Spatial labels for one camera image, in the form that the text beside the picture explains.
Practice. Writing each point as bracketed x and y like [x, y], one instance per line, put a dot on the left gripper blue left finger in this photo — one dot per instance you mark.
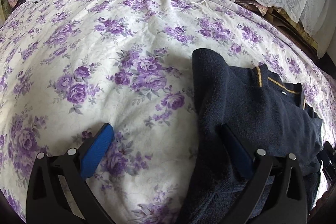
[93, 150]

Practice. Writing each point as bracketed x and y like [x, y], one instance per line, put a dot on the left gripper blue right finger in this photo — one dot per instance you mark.
[240, 152]

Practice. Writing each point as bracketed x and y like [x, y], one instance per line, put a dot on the navy knit child cardigan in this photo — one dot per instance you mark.
[257, 106]

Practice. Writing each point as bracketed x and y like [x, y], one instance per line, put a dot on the purple floral bed sheet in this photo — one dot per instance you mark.
[70, 66]

